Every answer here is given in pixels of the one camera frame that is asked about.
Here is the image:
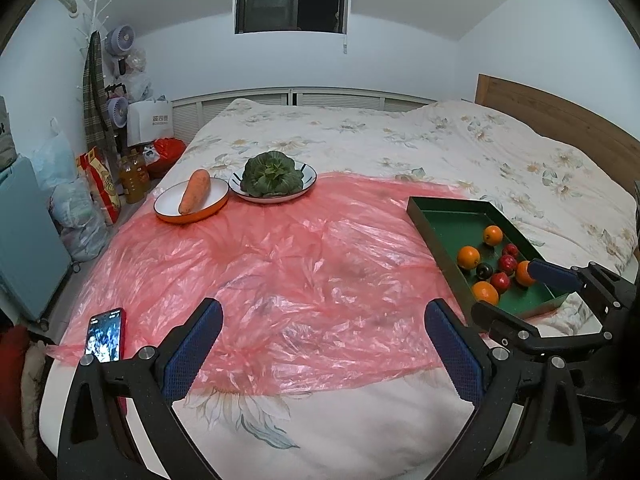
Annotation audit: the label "light blue suitcase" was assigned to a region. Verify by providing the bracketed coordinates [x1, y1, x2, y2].
[1, 157, 72, 322]

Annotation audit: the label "small orange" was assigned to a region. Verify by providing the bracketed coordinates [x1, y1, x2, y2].
[515, 260, 536, 287]

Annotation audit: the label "yellow red rice bag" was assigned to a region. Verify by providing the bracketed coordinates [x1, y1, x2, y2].
[76, 148, 120, 226]

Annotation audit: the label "upper purple fan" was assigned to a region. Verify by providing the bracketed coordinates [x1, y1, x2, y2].
[105, 24, 136, 58]

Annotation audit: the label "pink plastic sheet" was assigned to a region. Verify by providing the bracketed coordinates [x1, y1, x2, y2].
[50, 172, 463, 396]

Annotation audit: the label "plaid scarf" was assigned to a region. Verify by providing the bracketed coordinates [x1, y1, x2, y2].
[84, 61, 118, 181]

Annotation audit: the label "floral bed quilt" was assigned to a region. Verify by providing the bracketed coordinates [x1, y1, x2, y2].
[39, 99, 637, 479]

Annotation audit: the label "large front orange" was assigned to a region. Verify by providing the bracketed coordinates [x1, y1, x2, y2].
[471, 281, 500, 307]

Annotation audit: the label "clear plastic bags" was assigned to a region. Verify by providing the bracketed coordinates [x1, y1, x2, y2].
[30, 117, 108, 262]

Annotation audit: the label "smartphone red case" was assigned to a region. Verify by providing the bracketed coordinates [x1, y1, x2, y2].
[85, 308, 125, 363]

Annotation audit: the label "white blue patterned plate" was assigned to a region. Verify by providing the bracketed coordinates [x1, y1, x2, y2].
[228, 156, 318, 205]

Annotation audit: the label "small dark red apple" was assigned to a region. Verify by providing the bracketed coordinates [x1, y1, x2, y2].
[502, 243, 520, 258]

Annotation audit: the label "white coat rack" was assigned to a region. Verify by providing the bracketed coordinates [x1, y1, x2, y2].
[74, 0, 114, 111]

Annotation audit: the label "green leafy vegetable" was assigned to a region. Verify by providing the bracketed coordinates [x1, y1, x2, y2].
[241, 151, 303, 198]

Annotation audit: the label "white radiator cover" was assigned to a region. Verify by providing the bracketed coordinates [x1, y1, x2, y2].
[172, 87, 434, 144]

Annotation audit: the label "lower purple fan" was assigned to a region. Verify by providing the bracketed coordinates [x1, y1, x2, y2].
[107, 96, 128, 129]

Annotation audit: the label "dark purple plum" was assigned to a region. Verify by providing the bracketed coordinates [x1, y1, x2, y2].
[475, 262, 494, 282]

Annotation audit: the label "purple fan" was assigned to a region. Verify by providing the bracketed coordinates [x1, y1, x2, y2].
[105, 24, 136, 58]
[107, 96, 128, 129]

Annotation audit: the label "white paper bag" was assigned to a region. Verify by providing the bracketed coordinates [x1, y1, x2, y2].
[127, 101, 174, 146]

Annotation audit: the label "carrot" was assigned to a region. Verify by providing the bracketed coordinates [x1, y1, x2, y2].
[178, 169, 210, 216]

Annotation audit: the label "cooking oil bottle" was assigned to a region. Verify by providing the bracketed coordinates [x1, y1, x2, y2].
[119, 154, 150, 204]

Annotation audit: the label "green shallow tray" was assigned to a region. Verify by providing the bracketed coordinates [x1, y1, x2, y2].
[407, 196, 541, 325]

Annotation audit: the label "wooden headboard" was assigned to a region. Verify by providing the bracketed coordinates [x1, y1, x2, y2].
[475, 74, 640, 193]

